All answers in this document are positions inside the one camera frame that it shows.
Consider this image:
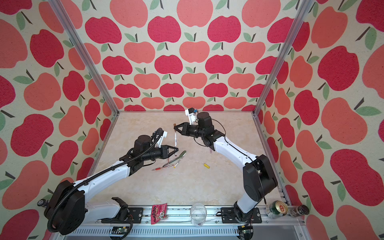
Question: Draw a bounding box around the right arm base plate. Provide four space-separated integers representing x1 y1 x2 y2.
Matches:
216 207 262 224

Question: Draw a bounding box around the green drink can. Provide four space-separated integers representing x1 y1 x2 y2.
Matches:
266 201 288 219

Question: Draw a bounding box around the left black corrugated cable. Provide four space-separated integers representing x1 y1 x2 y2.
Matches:
46 127 164 234

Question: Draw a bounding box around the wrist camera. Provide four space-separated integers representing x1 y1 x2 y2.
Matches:
185 108 199 125
154 128 168 148

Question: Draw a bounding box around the white pen brown end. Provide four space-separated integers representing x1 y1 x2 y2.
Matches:
175 131 177 157

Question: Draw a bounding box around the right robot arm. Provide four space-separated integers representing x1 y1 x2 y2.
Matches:
174 108 278 223

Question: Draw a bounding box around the clear plastic cup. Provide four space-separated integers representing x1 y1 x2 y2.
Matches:
190 203 207 227

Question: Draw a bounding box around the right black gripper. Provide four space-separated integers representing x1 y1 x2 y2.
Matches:
172 121 204 139

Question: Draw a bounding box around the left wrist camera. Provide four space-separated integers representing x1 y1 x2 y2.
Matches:
154 128 168 148

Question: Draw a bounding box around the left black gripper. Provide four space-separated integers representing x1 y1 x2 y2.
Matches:
142 144 179 162

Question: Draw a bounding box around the right aluminium corner post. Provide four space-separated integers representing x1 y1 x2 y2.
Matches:
253 0 315 118

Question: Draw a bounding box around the aluminium corner post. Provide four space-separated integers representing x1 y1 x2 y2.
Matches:
253 0 315 118
48 1 120 117

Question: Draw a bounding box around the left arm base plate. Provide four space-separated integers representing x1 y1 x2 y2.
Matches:
101 206 144 225

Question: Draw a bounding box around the green marker pen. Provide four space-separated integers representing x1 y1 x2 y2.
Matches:
163 158 180 167

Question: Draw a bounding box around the right thin black cable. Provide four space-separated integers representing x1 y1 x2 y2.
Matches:
193 118 268 206

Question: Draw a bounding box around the purple bottle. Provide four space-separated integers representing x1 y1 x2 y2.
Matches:
37 199 49 208

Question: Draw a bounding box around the aluminium front rail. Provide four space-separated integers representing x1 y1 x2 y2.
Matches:
51 206 310 240

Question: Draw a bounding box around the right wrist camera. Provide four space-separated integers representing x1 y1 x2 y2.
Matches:
185 108 199 125

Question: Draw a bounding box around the left aluminium corner post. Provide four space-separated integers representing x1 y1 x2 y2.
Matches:
48 1 120 117

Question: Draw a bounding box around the pink snack packet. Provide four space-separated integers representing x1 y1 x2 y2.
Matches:
150 204 168 225

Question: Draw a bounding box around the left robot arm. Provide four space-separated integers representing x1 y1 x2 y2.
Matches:
44 134 179 235

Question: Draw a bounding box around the red gel pen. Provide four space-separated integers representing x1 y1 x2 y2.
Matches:
152 165 174 171

